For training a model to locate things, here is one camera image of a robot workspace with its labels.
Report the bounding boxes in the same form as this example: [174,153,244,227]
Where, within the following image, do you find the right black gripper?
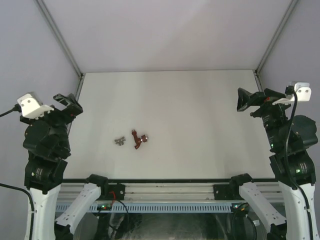
[237,86,297,150]

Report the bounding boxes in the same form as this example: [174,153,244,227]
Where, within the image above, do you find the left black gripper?
[22,92,83,153]

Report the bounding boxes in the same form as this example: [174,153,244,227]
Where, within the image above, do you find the silver tee pipe fitting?
[114,136,126,146]

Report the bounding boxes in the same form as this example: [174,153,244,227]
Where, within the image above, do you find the brown water faucet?
[131,129,149,150]

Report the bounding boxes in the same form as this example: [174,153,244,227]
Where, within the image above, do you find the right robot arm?
[229,82,320,240]

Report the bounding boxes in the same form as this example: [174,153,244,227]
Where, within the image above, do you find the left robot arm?
[17,92,110,240]

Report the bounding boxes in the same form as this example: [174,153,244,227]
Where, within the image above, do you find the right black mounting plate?
[213,184,234,201]

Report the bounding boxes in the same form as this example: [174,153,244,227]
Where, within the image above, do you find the black mounting plate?
[105,183,126,201]
[213,184,234,201]

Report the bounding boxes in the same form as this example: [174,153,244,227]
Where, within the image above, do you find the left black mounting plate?
[105,183,126,201]

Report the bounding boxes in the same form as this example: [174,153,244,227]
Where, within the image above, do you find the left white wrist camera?
[17,92,54,120]

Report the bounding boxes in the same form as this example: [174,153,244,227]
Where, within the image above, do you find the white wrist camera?
[17,92,54,120]
[272,81,312,105]

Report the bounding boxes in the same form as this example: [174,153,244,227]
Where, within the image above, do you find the left camera black cable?
[0,106,22,118]

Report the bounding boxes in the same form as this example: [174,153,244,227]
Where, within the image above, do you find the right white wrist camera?
[272,81,312,105]

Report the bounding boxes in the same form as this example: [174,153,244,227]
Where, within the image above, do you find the left aluminium frame post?
[33,0,85,100]

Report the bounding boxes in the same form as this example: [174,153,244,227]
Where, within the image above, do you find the aluminium frame post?
[252,0,300,91]
[33,0,85,100]

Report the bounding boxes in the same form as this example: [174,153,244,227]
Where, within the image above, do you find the blue slotted cable duct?
[55,202,238,214]

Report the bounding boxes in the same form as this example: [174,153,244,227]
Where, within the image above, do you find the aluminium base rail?
[58,182,283,203]

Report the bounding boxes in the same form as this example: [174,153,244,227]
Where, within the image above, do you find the right aluminium frame post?
[252,0,300,91]

